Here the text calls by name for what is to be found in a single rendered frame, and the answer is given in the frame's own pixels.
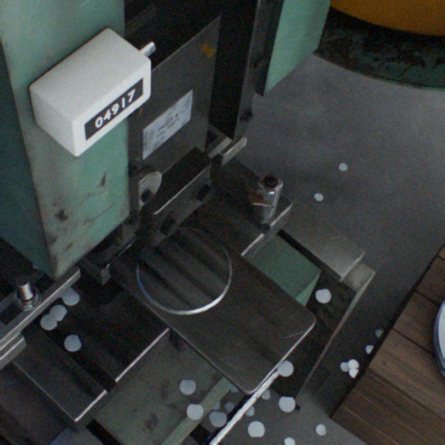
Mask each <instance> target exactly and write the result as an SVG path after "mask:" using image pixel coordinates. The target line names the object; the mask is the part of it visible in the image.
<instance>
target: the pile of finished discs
mask: <svg viewBox="0 0 445 445"><path fill-rule="evenodd" d="M432 342H433V343H434V350H435V357H436V360H437V362H438V365H439V368H440V370H441V372H442V375H443V377H444V379H445V300H444V302H443V303H442V305H441V307H440V309H439V312H438V314H437V316H436V318H435V326H434V333H432Z"/></svg>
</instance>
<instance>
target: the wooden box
mask: <svg viewBox="0 0 445 445"><path fill-rule="evenodd" d="M444 300H445V243H444V244H443V245H442V246H441V249H440V250H439V251H438V253H437V254H436V256H434V257H433V259H432V260H431V261H430V263H429V264H428V266H427V267H426V269H425V270H424V271H423V272H422V274H421V275H420V277H419V278H418V279H417V282H416V283H415V285H414V286H413V288H412V289H411V290H410V291H409V293H408V294H407V295H406V297H405V298H403V300H402V302H401V304H400V305H399V307H398V308H397V310H396V311H395V314H394V315H393V317H392V318H391V320H390V322H389V324H388V325H387V327H386V328H385V329H384V331H383V332H382V334H381V336H380V338H379V339H378V341H377V342H376V345H375V346H374V348H373V349H371V351H370V352H369V354H368V356H367V358H366V359H365V361H364V362H363V364H362V366H361V367H360V368H359V370H358V371H357V373H356V376H355V378H354V379H353V381H352V382H351V383H350V385H349V387H348V388H347V390H346V392H345V393H344V395H343V396H342V399H340V400H339V402H338V403H337V405H336V406H335V409H334V412H333V414H332V415H331V417H330V418H329V419H331V420H332V421H334V422H335V423H337V424H338V425H341V426H342V427H344V428H345V429H347V430H348V431H349V432H350V433H352V435H354V436H355V437H357V438H358V439H360V440H361V441H362V442H364V443H366V444H367V445H445V379H444V377H443V375H442V372H441V370H440V368H439V365H438V362H437V360H436V357H435V350H434V343H433V342H432V333H434V326H435V318H436V316H437V314H438V312H439V309H440V307H441V305H442V303H443V302H444Z"/></svg>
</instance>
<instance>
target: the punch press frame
mask: <svg viewBox="0 0 445 445"><path fill-rule="evenodd" d="M330 3H331V0H276V2H275V3H274V4H273V5H272V7H271V12H270V16H269V24H268V28H267V34H266V38H265V43H264V47H263V52H262V53H263V58H264V60H265V64H264V65H263V67H262V68H261V69H260V70H259V75H258V79H257V84H256V94H258V95H260V96H262V97H264V96H265V95H266V94H267V93H268V92H270V91H271V89H272V88H273V87H274V86H275V85H276V84H278V83H279V82H281V80H283V78H284V77H286V76H287V75H288V74H289V73H290V72H291V71H292V70H294V69H295V68H296V67H297V66H298V65H299V64H300V63H302V62H303V61H304V59H305V58H306V57H307V56H308V55H311V54H312V53H313V52H314V51H315V50H316V49H317V48H318V46H319V42H320V40H321V36H322V30H323V27H324V24H325V21H326V17H327V15H328V11H329V6H330ZM106 28H110V29H112V31H113V32H114V33H116V34H117V35H118V36H120V37H121V38H122V39H124V40H125V19H124V0H0V236H1V237H2V238H3V239H4V240H5V241H6V242H8V243H9V244H10V245H11V246H13V247H14V248H15V250H17V251H18V252H19V253H20V254H21V255H23V256H24V257H26V258H28V259H29V260H30V261H31V262H33V263H34V264H35V265H36V266H37V267H38V268H39V269H40V270H42V271H43V272H44V273H45V274H47V275H48V276H49V277H50V278H52V279H53V280H54V282H57V280H58V279H59V278H60V277H61V276H63V275H64V274H65V273H66V272H67V271H68V270H69V269H70V268H72V267H73V266H74V265H75V264H76V263H77V262H78V261H80V260H81V259H82V258H83V257H84V256H85V255H87V254H89V253H90V252H91V250H92V249H93V248H94V247H95V246H97V244H98V243H100V242H101V241H102V239H104V238H105V237H106V236H107V235H108V234H109V233H110V232H111V231H113V230H114V229H115V228H116V227H118V226H119V225H120V224H122V223H123V222H124V221H125V220H126V219H127V218H128V216H130V193H129V158H128V124H127V117H125V118H124V119H123V120H122V121H121V122H120V123H118V124H117V125H116V126H114V127H113V128H112V129H111V130H109V131H108V132H107V133H106V134H104V135H103V136H102V137H101V138H99V139H98V140H97V141H96V142H94V143H93V144H92V145H91V146H89V147H88V148H87V149H85V150H84V151H83V152H82V153H81V155H79V156H73V155H72V153H71V152H70V151H69V150H67V149H66V148H65V147H64V146H63V145H62V144H60V142H58V141H56V140H55V139H54V138H53V137H52V136H50V135H49V134H48V133H47V132H45V131H44V130H43V129H42V128H41V127H39V126H38V125H37V123H36V120H35V116H34V111H33V107H32V102H31V98H30V86H31V84H32V83H34V82H35V81H36V80H37V79H39V78H40V77H41V76H43V75H44V74H46V73H47V72H48V71H50V70H51V69H53V68H54V67H55V66H57V65H58V64H60V63H61V62H62V60H64V59H65V58H66V57H68V56H69V55H71V54H72V53H74V52H75V51H76V50H78V49H79V48H81V47H82V46H83V45H85V44H86V43H87V42H88V41H90V40H92V39H93V38H94V37H96V36H97V35H99V34H100V33H101V32H103V30H104V29H106ZM250 262H252V263H253V264H254V265H255V266H257V268H259V269H260V270H261V271H262V272H263V273H264V274H266V275H267V276H268V277H269V278H271V279H272V280H273V281H274V282H276V284H277V285H278V286H279V287H282V288H283V289H284V290H285V291H287V292H288V293H289V294H290V295H292V296H293V297H294V298H295V299H296V300H297V301H298V302H299V303H301V304H302V305H303V306H304V307H305V305H306V303H307V300H308V299H309V296H310V294H311V292H312V289H314V287H315V285H316V283H317V280H318V277H319V275H320V274H321V272H322V270H321V269H319V268H318V267H317V266H316V265H314V264H313V263H312V262H310V261H309V260H308V259H307V258H305V257H304V256H303V255H301V254H300V253H299V252H298V251H296V249H295V248H294V247H292V246H291V245H290V244H289V243H287V242H286V241H285V240H283V239H282V238H281V237H280V236H278V235H277V234H275V235H274V236H273V237H272V238H271V239H270V240H269V241H268V242H267V243H266V244H265V245H264V246H263V247H262V248H261V249H260V251H259V252H258V253H257V254H256V255H255V256H254V257H253V258H252V259H251V260H250ZM171 341H172V339H171V340H170V341H169V342H168V343H167V344H166V345H165V347H164V348H163V349H162V350H161V351H160V352H159V353H158V354H157V355H156V356H155V357H154V358H153V359H152V360H150V361H149V362H148V363H147V364H146V365H145V366H144V367H143V368H142V369H141V370H140V371H139V372H138V373H137V374H136V376H135V377H134V378H133V379H132V380H131V382H130V383H129V384H128V385H127V386H126V387H125V388H124V389H123V390H122V391H121V392H119V393H118V394H117V395H116V396H115V397H114V398H113V399H112V400H111V401H110V402H109V403H108V404H107V406H106V407H105V408H104V409H103V410H102V411H101V412H100V413H99V414H98V415H97V416H96V417H95V418H94V419H93V420H92V421H91V422H89V423H88V424H87V425H86V426H85V427H86V428H87V429H88V430H89V431H91V432H92V433H93V434H94V436H95V437H96V438H97V439H98V440H99V441H101V442H102V443H103V444H104V445H180V443H181V442H182V441H184V440H185V439H186V438H187V437H188V435H189V434H190V432H191V431H192V430H193V429H194V428H195V427H196V426H197V425H198V424H199V422H200V421H201V420H202V419H203V418H204V417H205V416H206V415H207V414H208V412H210V410H211V409H213V408H214V406H215V405H217V403H218V402H219V401H220V400H221V399H222V398H223V397H224V396H225V395H226V394H227V392H228V391H229V390H230V389H231V388H232V387H233V385H232V384H231V383H230V382H229V381H227V380H226V379H225V378H224V377H223V375H222V374H220V373H219V372H218V371H217V370H216V369H214V368H212V367H211V366H210V365H209V364H208V363H207V362H206V361H204V360H203V359H202V357H201V356H199V355H198V354H197V353H196V352H195V351H194V350H193V349H191V350H190V351H188V352H186V353H181V352H179V351H177V350H176V349H175V348H174V347H173V345H172V342H171ZM279 375H280V373H278V371H277V368H276V369H275V370H274V371H273V372H272V373H271V374H270V376H269V378H268V379H267V380H266V381H265V382H264V383H263V385H262V386H261V387H260V388H259V389H258V390H257V391H256V392H255V393H254V394H253V395H245V396H244V397H243V398H242V399H241V400H240V401H239V402H238V403H237V404H236V405H235V407H234V408H233V409H232V411H231V412H230V413H229V414H228V415H227V416H226V417H227V421H226V423H225V424H224V425H223V426H221V427H217V428H215V429H214V430H213V431H212V432H211V433H210V434H209V437H208V438H207V439H206V440H205V441H204V442H203V443H202V444H201V445H218V444H219V443H220V442H221V441H222V440H223V439H224V437H225V435H226V434H228V432H229V431H230V430H231V429H232V428H233V427H234V426H235V425H236V424H237V422H238V421H239V420H240V419H241V418H242V417H243V416H244V414H245V413H246V412H248V411H249V410H250V409H251V408H252V405H253V404H254V403H255V402H256V401H257V400H258V398H259V397H260V396H261V395H262V394H263V393H264V392H265V390H266V389H267V388H268V387H269V386H270V385H271V384H272V382H273V381H274V380H275V379H276V378H277V377H278V376H279ZM182 380H187V381H194V382H195V384H196V390H195V391H194V393H192V394H190V395H186V394H184V393H182V392H181V390H180V389H179V388H180V383H181V381H182ZM190 404H197V405H201V406H202V408H203V415H202V417H201V418H200V419H197V420H192V419H191V418H189V416H188V414H187V412H188V407H189V405H190Z"/></svg>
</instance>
